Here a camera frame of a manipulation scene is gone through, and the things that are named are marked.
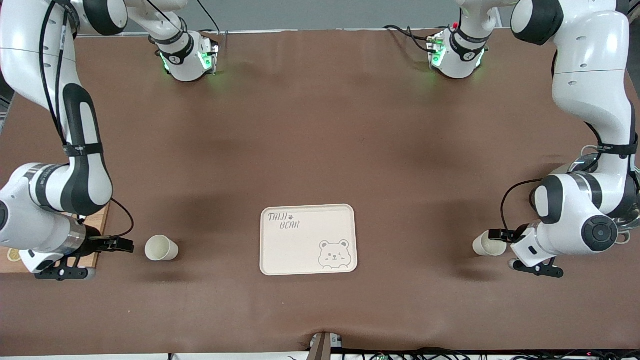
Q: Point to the sage green electric pot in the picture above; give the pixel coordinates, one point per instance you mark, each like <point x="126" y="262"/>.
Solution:
<point x="626" y="226"/>

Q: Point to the lemon slice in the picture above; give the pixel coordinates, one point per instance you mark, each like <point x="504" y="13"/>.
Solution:
<point x="14" y="255"/>

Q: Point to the brown mounting post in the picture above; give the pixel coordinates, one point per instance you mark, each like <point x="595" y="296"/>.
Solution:
<point x="321" y="350"/>

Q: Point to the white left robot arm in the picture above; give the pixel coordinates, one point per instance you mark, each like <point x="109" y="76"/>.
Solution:
<point x="590" y="75"/>

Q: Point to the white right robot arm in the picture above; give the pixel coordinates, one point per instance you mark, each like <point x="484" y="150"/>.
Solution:
<point x="20" y="60"/>

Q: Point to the wooden cutting board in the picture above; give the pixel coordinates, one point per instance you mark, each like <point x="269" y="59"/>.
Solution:
<point x="103" y="222"/>

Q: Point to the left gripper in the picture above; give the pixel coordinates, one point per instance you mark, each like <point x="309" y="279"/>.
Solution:
<point x="520" y="233"/>

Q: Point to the white plastic cup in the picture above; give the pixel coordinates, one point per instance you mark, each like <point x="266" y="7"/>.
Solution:
<point x="161" y="248"/>
<point x="482" y="246"/>

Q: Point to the cream bear print tray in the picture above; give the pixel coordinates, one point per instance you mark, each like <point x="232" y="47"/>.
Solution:
<point x="300" y="250"/>

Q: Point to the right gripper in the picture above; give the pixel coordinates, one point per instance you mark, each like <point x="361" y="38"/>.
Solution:
<point x="93" y="242"/>

